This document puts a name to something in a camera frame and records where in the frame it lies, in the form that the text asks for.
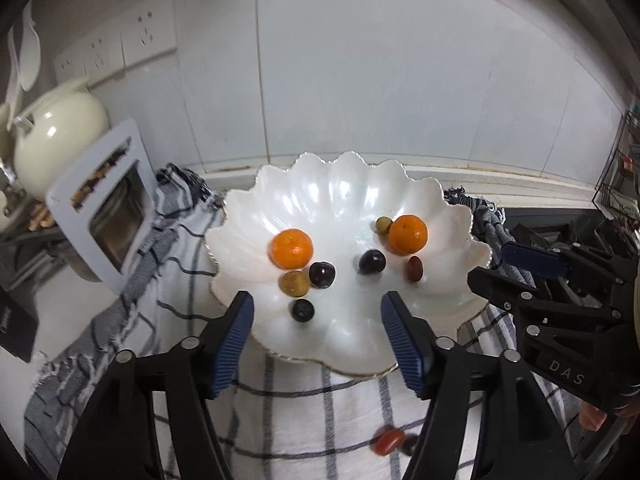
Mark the cream ceramic pot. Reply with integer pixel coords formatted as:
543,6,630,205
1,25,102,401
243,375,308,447
12,77,110,202

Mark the black gas stove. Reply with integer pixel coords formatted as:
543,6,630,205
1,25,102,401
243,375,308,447
500,207,640,311

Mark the white frame rack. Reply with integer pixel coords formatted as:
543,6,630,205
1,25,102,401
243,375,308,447
46,117,157,295

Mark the yellowish grape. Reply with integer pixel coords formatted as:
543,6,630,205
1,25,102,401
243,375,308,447
278,270,311,298

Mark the person's right hand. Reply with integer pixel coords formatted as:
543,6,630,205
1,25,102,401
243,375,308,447
579,406,608,432

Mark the black knife block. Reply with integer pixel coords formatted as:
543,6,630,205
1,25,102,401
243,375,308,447
0,287,40,363

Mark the white plastic spoon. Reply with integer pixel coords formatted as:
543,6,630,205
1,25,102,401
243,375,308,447
17,0,42,88

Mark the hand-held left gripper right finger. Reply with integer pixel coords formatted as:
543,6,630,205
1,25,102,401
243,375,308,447
380,290,581,480

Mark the checked white cloth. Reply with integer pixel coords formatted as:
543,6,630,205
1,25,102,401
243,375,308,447
24,162,596,480

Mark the black wire rack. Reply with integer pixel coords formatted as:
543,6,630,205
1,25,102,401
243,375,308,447
592,107,640,221

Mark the steel pot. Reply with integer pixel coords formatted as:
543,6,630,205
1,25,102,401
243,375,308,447
65,180,151,281

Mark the wooden trivet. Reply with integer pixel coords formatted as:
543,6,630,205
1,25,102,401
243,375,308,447
27,205,56,231

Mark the white scalloped bowl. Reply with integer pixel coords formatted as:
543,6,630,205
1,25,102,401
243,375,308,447
204,151,493,377

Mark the white plastic ladle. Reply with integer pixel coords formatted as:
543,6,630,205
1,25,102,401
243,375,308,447
5,25,23,111

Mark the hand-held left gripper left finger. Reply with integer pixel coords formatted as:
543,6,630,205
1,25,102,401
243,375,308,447
56,290,255,480

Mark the white wall socket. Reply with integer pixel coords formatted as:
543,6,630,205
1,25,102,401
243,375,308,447
54,50,88,83
120,0,178,67
82,30,126,78

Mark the orange mandarin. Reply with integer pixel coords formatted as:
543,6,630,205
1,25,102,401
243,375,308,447
388,214,429,257
270,228,315,270

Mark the dark red cherry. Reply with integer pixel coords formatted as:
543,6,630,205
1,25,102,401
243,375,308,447
308,261,336,289

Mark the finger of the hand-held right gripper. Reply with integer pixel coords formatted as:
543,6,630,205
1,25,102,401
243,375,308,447
467,266,626,328
501,241,638,301

